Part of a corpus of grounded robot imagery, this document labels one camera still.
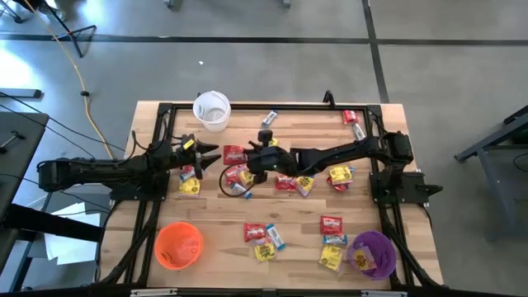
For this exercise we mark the purple plastic bucket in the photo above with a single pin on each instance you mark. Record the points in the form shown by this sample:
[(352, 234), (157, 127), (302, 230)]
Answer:
[(383, 251)]

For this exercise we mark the grey stand leg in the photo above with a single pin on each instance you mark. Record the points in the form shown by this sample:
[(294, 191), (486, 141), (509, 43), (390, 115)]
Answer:
[(12, 12)]

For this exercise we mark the black tripod stand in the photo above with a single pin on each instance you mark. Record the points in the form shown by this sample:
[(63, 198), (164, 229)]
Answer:
[(76, 41)]

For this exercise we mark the silver metal bracket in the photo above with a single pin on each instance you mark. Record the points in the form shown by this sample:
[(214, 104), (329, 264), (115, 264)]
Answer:
[(383, 293), (152, 292)]

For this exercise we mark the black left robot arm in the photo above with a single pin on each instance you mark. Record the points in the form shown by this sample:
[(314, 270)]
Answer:
[(103, 169)]

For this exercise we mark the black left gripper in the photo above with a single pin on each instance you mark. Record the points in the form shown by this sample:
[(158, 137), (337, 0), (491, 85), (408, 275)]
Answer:
[(187, 156)]

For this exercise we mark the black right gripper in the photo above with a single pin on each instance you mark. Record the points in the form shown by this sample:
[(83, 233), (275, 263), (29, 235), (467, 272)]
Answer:
[(270, 158)]

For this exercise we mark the silver white candy bar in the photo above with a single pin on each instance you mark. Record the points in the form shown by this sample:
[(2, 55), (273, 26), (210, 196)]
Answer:
[(358, 131)]

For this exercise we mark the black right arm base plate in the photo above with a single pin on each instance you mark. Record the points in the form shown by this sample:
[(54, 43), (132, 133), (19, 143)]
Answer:
[(408, 187)]

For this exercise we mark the orange plastic bucket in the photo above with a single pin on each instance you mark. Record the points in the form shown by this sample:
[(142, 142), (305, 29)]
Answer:
[(177, 243)]

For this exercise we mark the flat black floor bar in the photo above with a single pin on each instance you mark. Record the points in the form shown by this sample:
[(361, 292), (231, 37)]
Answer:
[(20, 93)]

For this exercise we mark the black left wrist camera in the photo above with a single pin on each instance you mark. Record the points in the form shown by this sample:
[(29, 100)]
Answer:
[(185, 139)]

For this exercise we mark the white paper sheets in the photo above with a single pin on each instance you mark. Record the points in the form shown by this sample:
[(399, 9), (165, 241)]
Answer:
[(70, 251)]

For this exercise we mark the black table edge bracket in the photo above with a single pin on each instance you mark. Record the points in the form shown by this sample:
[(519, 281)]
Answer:
[(328, 99)]

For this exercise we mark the black furniture beam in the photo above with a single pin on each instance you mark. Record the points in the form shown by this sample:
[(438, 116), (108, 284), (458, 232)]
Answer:
[(49, 222)]

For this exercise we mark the black side table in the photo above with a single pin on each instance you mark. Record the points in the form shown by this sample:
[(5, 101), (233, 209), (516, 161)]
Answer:
[(20, 173)]

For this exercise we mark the small black tool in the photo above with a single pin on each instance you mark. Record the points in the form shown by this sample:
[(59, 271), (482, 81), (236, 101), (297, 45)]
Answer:
[(16, 135)]

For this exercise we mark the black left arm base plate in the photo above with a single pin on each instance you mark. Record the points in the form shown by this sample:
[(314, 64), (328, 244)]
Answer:
[(156, 194)]

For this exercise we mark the red Skittles candy packet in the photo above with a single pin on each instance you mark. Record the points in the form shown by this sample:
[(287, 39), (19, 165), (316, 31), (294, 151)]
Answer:
[(285, 182), (338, 187), (234, 173), (234, 154), (331, 225), (350, 116), (186, 168), (254, 232)]

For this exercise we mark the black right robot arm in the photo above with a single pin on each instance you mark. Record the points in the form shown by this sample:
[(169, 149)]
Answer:
[(330, 156)]

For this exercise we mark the grey metal table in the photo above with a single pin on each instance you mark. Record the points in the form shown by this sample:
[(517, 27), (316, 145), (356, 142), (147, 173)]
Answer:
[(498, 194)]

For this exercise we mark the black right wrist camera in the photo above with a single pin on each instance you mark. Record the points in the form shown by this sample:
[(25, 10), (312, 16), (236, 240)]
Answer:
[(265, 137)]

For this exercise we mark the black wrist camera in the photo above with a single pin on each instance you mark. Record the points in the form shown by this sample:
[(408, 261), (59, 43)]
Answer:
[(185, 139), (265, 137)]

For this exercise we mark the white paper cup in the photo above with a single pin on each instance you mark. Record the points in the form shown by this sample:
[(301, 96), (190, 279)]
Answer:
[(212, 108)]

